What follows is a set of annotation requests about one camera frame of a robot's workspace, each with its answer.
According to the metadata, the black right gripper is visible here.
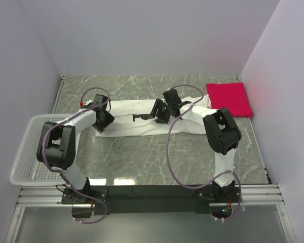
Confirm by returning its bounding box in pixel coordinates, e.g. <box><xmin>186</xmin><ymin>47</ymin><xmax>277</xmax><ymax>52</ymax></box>
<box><xmin>147</xmin><ymin>99</ymin><xmax>172</xmax><ymax>125</ymax></box>

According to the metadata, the white t shirt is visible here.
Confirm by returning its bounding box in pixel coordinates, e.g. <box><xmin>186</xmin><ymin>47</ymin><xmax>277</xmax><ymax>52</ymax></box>
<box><xmin>96</xmin><ymin>95</ymin><xmax>216</xmax><ymax>137</ymax></box>

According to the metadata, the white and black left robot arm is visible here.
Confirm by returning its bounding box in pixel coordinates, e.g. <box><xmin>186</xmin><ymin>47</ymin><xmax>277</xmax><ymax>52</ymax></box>
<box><xmin>36</xmin><ymin>94</ymin><xmax>115</xmax><ymax>204</ymax></box>

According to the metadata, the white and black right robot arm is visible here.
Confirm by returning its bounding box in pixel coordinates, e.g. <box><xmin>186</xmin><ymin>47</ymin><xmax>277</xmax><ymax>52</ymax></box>
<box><xmin>133</xmin><ymin>89</ymin><xmax>242</xmax><ymax>202</ymax></box>

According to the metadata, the folded red t shirt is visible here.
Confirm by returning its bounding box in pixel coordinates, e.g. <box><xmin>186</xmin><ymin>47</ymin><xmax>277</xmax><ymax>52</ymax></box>
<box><xmin>206</xmin><ymin>83</ymin><xmax>254</xmax><ymax>118</ymax></box>

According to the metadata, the black base beam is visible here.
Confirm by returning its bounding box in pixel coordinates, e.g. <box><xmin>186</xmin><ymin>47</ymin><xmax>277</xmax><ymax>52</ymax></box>
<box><xmin>61</xmin><ymin>184</ymin><xmax>241</xmax><ymax>218</ymax></box>

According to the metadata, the white plastic basket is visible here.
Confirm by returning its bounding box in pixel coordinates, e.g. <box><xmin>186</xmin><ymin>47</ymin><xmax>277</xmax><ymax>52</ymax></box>
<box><xmin>10</xmin><ymin>114</ymin><xmax>71</xmax><ymax>186</ymax></box>

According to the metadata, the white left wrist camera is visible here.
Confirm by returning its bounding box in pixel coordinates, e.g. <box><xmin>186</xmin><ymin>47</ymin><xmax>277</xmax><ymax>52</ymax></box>
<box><xmin>80</xmin><ymin>99</ymin><xmax>93</xmax><ymax>108</ymax></box>

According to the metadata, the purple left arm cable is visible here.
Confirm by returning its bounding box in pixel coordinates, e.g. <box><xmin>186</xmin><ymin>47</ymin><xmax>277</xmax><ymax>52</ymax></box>
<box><xmin>42</xmin><ymin>87</ymin><xmax>111</xmax><ymax>224</ymax></box>

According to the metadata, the aluminium rail frame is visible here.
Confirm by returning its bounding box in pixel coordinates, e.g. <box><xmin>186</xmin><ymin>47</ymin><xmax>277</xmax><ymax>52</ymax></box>
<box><xmin>5</xmin><ymin>184</ymin><xmax>296</xmax><ymax>242</ymax></box>

